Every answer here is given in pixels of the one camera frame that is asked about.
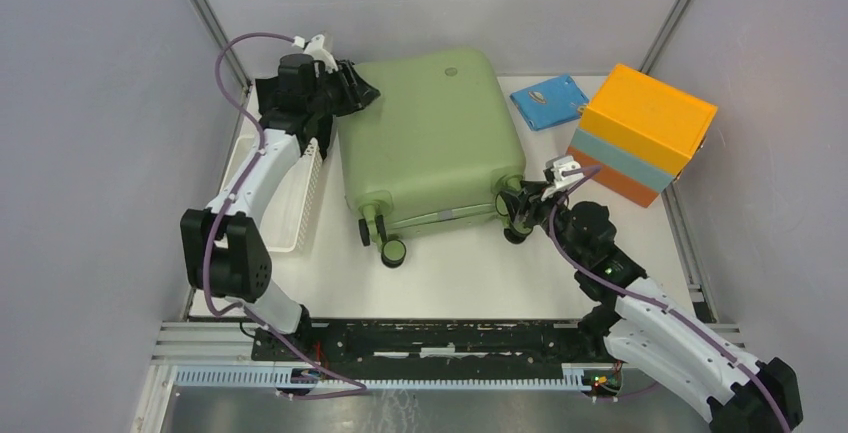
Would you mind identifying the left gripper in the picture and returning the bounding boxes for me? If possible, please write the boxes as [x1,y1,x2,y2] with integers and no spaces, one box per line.
[308,60,382,119]

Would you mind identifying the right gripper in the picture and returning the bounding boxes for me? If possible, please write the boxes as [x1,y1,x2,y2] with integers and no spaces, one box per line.
[496,182,582,266]

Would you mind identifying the green hard-shell suitcase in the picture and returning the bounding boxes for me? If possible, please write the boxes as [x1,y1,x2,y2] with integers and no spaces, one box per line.
[337,46,526,268]

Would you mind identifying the white plastic basket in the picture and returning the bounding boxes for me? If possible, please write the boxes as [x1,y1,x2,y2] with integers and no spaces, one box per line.
[207,133,323,253]

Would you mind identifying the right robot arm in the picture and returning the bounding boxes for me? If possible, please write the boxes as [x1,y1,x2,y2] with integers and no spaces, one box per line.
[495,182,804,432]

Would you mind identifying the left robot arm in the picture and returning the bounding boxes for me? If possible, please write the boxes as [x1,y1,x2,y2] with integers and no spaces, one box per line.
[180,53,380,361]

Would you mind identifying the black cloth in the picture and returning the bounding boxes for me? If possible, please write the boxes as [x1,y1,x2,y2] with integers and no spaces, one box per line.
[255,76,292,133]

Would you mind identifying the blue pouch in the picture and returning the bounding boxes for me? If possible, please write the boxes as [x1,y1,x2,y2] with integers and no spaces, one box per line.
[509,75,589,131]

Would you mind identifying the orange blue stacked box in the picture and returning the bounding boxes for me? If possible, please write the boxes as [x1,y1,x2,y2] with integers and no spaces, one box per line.
[567,64,718,208]

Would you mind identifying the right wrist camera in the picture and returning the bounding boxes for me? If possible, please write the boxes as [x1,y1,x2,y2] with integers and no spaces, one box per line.
[541,155,585,201]

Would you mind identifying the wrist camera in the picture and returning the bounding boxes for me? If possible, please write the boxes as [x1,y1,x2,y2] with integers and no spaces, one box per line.
[303,33,338,73]
[541,155,585,201]

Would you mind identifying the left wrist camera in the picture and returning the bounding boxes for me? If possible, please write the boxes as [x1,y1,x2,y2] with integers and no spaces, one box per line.
[303,33,338,73]

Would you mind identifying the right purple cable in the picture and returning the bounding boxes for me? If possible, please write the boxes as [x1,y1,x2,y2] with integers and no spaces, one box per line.
[547,164,796,433]

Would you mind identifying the purple cable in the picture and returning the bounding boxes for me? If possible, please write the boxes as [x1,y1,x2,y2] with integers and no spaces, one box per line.
[201,32,369,401]
[547,164,796,433]

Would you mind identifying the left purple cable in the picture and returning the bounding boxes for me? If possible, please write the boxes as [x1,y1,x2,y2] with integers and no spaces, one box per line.
[201,32,369,401]

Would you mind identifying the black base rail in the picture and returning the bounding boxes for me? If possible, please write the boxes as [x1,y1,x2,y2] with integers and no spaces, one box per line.
[152,315,750,395]

